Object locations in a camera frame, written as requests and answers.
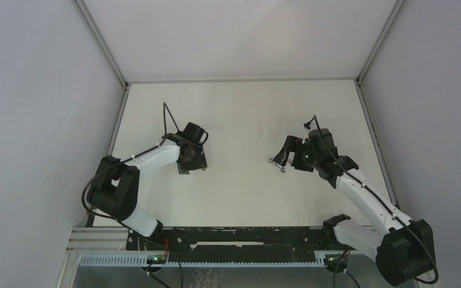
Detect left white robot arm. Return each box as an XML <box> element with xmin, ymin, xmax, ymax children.
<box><xmin>82</xmin><ymin>122</ymin><xmax>209</xmax><ymax>250</ymax></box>

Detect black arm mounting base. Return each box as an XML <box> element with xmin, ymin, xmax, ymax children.
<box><xmin>125</xmin><ymin>226</ymin><xmax>347</xmax><ymax>262</ymax></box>

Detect left black camera cable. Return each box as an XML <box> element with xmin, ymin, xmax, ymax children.
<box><xmin>80</xmin><ymin>101</ymin><xmax>184</xmax><ymax>223</ymax></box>

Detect white slotted cable duct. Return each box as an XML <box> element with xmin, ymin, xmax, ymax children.
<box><xmin>79</xmin><ymin>253</ymin><xmax>337</xmax><ymax>268</ymax></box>

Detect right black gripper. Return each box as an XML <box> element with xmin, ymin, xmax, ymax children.
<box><xmin>273</xmin><ymin>136</ymin><xmax>321</xmax><ymax>173</ymax></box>

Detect left green circuit board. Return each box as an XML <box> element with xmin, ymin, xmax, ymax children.
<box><xmin>146</xmin><ymin>255</ymin><xmax>168</xmax><ymax>265</ymax></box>

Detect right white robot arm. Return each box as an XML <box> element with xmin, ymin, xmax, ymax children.
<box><xmin>269</xmin><ymin>128</ymin><xmax>439</xmax><ymax>286</ymax></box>

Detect aluminium enclosure frame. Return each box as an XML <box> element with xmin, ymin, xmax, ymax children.
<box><xmin>55</xmin><ymin>0</ymin><xmax>438</xmax><ymax>288</ymax></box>

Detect black camera cable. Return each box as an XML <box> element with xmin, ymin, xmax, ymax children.
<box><xmin>312</xmin><ymin>115</ymin><xmax>440</xmax><ymax>286</ymax></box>
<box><xmin>80</xmin><ymin>101</ymin><xmax>184</xmax><ymax>223</ymax></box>

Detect green circuit board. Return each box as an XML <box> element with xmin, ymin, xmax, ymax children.
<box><xmin>324</xmin><ymin>256</ymin><xmax>349</xmax><ymax>266</ymax></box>
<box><xmin>146</xmin><ymin>255</ymin><xmax>168</xmax><ymax>265</ymax></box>

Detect right black camera cable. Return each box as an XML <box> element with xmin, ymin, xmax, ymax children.
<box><xmin>312</xmin><ymin>115</ymin><xmax>440</xmax><ymax>286</ymax></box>

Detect right green circuit board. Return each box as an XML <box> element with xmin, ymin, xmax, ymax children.
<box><xmin>324</xmin><ymin>256</ymin><xmax>349</xmax><ymax>266</ymax></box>

